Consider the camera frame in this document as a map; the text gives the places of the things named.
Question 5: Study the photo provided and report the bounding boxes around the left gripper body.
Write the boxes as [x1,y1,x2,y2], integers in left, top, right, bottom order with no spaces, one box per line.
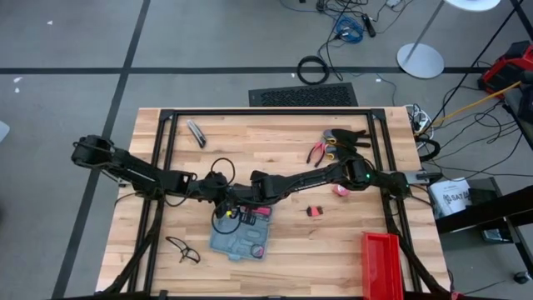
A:
[193,172,234,205]

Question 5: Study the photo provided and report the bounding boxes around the black glove yellow cuff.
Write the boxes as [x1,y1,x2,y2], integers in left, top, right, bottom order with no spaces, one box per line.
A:
[325,143,366,164]

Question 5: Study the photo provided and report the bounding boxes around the white floor lamp stand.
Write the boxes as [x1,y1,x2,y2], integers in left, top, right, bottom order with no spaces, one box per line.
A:
[396,0,502,80]

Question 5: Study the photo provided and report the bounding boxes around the grey black utility knife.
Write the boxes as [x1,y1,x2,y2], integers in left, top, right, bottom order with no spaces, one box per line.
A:
[186,118,208,149]

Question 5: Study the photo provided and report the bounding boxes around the black caster wheel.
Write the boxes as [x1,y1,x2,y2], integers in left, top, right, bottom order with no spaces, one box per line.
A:
[512,270,533,286]

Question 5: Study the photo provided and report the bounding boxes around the grey metal base plate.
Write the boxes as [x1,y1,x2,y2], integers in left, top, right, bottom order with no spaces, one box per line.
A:
[397,169,444,185]

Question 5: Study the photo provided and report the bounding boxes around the black coiled cable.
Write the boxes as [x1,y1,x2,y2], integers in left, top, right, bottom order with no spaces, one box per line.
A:
[296,54,331,87]

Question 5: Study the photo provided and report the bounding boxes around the black right camera cable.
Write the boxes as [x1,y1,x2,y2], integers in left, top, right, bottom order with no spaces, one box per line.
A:
[210,207,243,236]

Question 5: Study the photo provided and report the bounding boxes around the black power strip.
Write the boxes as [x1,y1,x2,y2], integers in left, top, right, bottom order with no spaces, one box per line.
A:
[361,12,377,39]

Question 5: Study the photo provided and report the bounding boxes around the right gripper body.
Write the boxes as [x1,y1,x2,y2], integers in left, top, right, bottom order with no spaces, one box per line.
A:
[227,182,284,211]

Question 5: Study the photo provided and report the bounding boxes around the yellow cable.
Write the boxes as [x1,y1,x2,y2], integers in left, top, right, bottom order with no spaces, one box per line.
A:
[415,80,523,138]

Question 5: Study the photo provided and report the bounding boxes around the white power strip cables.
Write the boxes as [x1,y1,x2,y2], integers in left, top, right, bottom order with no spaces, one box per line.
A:
[404,102,435,135]

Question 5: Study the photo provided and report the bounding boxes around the black cart frame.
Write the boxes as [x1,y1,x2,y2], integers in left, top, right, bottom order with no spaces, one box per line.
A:
[434,177,533,276]

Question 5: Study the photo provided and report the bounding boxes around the red-handled pliers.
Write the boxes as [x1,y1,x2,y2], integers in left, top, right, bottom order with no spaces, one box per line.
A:
[305,140,331,169]

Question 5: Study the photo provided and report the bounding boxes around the black left camera cable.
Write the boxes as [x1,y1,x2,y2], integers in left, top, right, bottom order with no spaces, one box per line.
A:
[209,157,237,185]

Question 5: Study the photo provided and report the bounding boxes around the red black machine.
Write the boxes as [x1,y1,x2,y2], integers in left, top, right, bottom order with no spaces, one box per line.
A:
[477,39,533,95]

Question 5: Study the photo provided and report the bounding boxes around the black camera cable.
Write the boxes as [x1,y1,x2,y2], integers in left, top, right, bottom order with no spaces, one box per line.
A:
[209,157,237,185]
[210,207,243,236]

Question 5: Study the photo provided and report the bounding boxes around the black aluminium table frame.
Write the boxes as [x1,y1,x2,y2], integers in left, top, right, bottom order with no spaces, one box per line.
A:
[96,107,453,300]

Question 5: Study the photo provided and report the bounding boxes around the red plastic bin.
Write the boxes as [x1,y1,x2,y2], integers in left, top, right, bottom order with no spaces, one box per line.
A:
[361,231,406,300]

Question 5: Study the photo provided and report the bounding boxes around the clear black-framed safety glasses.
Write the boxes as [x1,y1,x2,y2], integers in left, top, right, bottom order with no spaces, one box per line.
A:
[164,235,202,265]

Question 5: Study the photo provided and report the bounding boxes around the grey plastic tool case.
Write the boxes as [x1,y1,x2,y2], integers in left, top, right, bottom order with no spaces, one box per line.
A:
[208,202,274,263]

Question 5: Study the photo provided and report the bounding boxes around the black glove grey cuff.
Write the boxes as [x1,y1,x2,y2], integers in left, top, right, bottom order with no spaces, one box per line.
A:
[322,127,372,148]

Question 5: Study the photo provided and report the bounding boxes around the blue coiled cable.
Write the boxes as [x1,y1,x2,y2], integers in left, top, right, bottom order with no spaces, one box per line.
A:
[335,16,364,44]

